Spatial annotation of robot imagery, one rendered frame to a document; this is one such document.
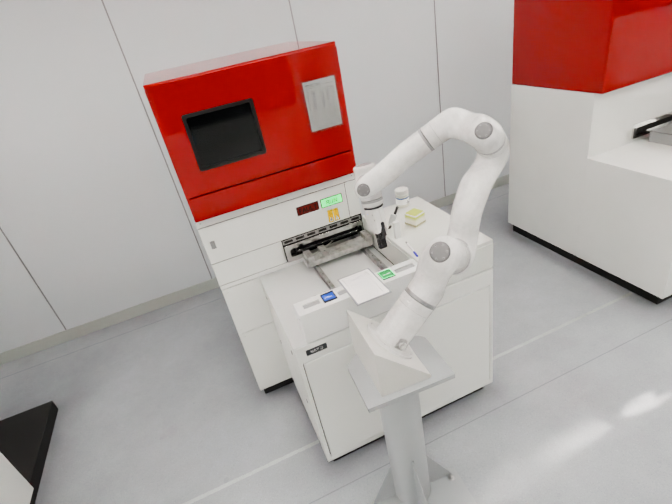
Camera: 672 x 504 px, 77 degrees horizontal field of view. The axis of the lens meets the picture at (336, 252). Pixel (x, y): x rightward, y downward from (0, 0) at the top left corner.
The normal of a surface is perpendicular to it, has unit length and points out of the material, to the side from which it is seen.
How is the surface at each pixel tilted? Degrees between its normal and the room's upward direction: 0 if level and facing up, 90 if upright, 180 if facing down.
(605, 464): 0
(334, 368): 90
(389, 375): 90
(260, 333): 90
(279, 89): 90
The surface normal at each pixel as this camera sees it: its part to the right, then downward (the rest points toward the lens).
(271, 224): 0.36, 0.41
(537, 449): -0.18, -0.85
